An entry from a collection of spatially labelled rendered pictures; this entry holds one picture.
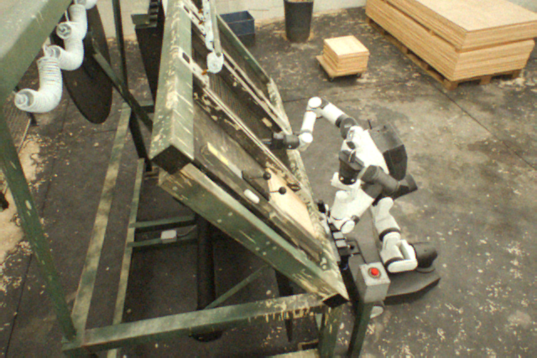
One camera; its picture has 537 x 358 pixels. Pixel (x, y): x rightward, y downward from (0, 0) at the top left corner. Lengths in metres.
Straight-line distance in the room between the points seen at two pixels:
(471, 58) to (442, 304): 3.21
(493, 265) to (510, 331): 0.52
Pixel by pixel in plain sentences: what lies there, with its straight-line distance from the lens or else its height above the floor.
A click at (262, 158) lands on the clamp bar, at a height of 1.30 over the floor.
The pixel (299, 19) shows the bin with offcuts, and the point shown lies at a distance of 6.37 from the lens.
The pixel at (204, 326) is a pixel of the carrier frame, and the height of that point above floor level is 0.77.
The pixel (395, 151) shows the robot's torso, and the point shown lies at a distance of 2.09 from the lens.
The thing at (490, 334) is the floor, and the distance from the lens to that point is 3.26.
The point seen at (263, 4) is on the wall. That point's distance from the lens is 7.35.
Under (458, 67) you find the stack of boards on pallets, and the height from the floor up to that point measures 0.32.
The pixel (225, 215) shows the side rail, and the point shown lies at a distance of 1.46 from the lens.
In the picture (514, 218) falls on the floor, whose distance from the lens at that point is 4.04.
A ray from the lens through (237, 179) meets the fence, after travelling 1.67.
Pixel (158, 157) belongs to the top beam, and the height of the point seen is 1.89.
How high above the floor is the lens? 2.66
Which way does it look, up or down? 41 degrees down
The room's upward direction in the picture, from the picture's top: 2 degrees counter-clockwise
